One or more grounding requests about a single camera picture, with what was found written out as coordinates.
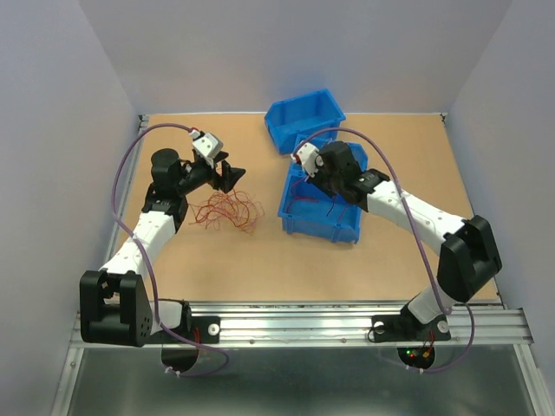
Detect aluminium rail frame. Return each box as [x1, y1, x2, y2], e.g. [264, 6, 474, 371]
[54, 114, 554, 415]

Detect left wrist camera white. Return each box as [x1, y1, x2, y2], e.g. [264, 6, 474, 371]
[189, 129, 224, 168]

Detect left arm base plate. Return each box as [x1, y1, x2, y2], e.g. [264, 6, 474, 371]
[148, 315, 225, 377]

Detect blue bin double front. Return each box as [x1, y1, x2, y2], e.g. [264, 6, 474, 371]
[276, 133, 369, 246]

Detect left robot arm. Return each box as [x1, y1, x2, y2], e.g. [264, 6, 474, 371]
[79, 148, 246, 347]

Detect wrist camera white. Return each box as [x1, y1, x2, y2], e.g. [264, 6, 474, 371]
[189, 129, 224, 168]
[291, 142, 323, 178]

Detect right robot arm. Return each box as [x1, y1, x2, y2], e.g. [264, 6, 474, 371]
[292, 141, 502, 342]

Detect red wires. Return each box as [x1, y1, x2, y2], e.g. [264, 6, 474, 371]
[186, 185, 265, 237]

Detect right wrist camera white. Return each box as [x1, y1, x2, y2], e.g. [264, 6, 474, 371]
[291, 142, 323, 178]

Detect blue bin rear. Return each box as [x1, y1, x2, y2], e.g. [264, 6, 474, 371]
[264, 89, 346, 155]

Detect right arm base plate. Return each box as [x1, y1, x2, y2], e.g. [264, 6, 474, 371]
[367, 314, 451, 371]

